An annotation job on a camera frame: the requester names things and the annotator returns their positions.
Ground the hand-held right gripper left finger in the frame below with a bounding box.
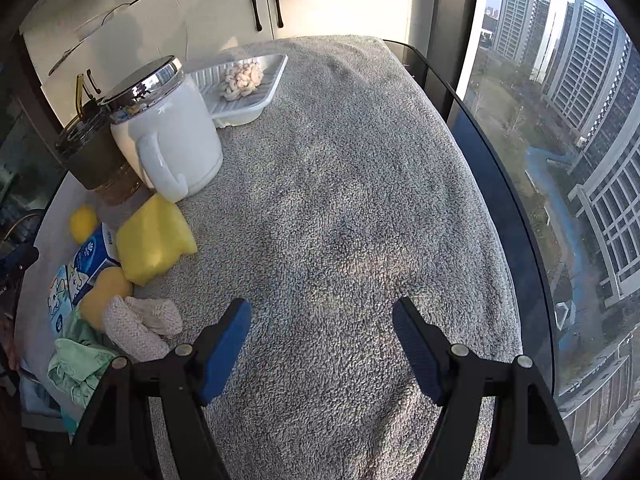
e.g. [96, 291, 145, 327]
[70, 297, 253, 480]

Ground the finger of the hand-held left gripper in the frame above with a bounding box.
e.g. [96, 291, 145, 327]
[0, 246, 40, 281]

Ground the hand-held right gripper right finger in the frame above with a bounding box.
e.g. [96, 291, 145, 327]
[391, 296, 583, 480]

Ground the small yellow sponge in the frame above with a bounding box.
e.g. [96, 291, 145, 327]
[69, 204, 99, 246]

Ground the large yellow sponge block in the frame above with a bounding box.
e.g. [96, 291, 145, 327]
[116, 192, 198, 287]

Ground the cartoon printed tissue packet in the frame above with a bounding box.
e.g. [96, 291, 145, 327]
[47, 264, 83, 336]

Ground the blue white tissue packet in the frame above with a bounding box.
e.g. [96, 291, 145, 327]
[70, 222, 122, 306]

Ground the beige knitted sock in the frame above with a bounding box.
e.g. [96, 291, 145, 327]
[125, 297, 184, 338]
[102, 296, 171, 363]

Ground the round yellow sponge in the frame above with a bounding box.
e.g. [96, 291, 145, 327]
[79, 266, 135, 333]

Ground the green plastic bag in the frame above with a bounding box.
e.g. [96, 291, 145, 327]
[47, 305, 131, 421]

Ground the dark glass tumbler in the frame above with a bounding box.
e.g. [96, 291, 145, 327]
[54, 105, 146, 207]

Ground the grey terry towel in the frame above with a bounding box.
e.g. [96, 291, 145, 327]
[15, 35, 523, 480]

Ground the white ceramic mug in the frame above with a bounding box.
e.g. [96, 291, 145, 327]
[110, 74, 224, 204]

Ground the chrome mug lid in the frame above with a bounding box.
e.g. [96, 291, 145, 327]
[100, 56, 185, 112]

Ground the white foam tray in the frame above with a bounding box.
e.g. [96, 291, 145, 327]
[187, 53, 290, 128]

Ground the grey high-rise building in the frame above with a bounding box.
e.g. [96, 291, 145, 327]
[567, 60, 640, 307]
[542, 0, 632, 136]
[492, 0, 552, 67]

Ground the cream braided scrunchie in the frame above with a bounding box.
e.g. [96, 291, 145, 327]
[220, 60, 265, 101]

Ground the white cabinet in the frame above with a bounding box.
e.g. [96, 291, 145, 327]
[20, 0, 416, 126]

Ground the bronze metal ring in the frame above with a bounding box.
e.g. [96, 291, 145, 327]
[2, 214, 43, 243]

